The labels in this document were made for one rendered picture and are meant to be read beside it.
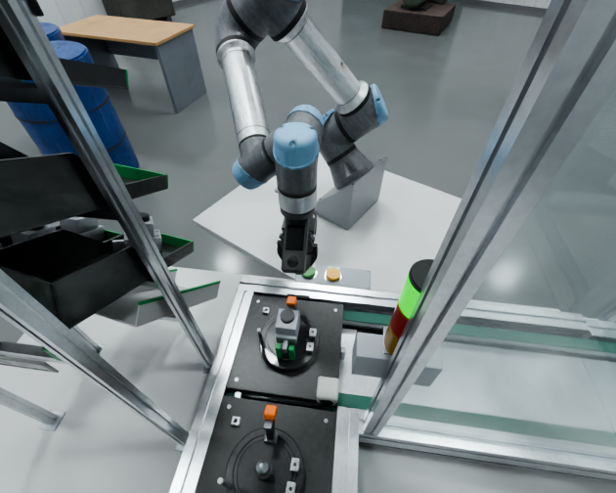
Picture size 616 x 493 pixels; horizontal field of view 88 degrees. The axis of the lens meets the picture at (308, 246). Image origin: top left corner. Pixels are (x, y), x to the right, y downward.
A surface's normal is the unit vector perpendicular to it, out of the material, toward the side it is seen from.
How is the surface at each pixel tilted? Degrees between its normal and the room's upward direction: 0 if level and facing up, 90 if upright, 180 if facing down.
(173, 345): 0
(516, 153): 90
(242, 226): 0
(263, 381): 0
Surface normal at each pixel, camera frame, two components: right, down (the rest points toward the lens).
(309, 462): 0.00, -0.67
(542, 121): -0.13, 0.74
